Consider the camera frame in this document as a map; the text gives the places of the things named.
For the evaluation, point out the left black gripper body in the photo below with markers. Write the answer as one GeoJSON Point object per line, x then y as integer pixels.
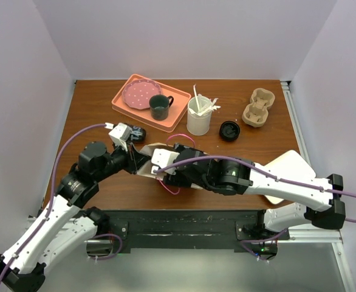
{"type": "Point", "coordinates": [119, 159]}

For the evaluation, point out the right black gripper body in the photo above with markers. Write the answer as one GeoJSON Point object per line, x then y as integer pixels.
{"type": "Point", "coordinates": [179, 179]}

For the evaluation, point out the cream and pink paper bag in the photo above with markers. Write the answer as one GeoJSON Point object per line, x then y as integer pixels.
{"type": "Point", "coordinates": [146, 169]}

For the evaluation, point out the black plastic cup stack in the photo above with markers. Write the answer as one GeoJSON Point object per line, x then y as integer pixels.
{"type": "Point", "coordinates": [137, 135]}

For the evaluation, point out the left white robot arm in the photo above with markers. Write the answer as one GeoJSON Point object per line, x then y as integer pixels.
{"type": "Point", "coordinates": [25, 265]}

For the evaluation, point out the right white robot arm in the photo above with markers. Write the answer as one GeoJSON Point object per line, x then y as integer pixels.
{"type": "Point", "coordinates": [315, 202]}

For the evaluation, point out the white cylindrical container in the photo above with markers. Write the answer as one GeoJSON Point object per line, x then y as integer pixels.
{"type": "Point", "coordinates": [197, 125]}

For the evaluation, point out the dark green mug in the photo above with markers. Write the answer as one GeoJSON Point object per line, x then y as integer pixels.
{"type": "Point", "coordinates": [159, 106]}

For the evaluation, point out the pink polka dot plate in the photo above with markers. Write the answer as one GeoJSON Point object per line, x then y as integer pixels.
{"type": "Point", "coordinates": [138, 93]}

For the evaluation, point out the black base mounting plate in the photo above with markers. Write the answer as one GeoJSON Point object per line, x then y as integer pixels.
{"type": "Point", "coordinates": [236, 230]}

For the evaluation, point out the pink plastic tray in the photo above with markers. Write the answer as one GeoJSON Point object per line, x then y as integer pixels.
{"type": "Point", "coordinates": [176, 110]}

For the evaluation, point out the white wrapped straw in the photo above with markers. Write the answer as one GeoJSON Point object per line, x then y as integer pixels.
{"type": "Point", "coordinates": [198, 105]}

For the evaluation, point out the brown cardboard cup carrier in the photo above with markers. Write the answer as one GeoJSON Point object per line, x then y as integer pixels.
{"type": "Point", "coordinates": [256, 112]}

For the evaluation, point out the white square plate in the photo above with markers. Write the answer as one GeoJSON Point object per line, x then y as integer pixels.
{"type": "Point", "coordinates": [292, 166]}

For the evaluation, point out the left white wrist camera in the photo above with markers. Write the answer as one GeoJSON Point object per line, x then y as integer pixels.
{"type": "Point", "coordinates": [119, 134]}

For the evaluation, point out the aluminium frame rail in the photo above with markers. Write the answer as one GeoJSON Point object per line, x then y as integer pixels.
{"type": "Point", "coordinates": [292, 113]}

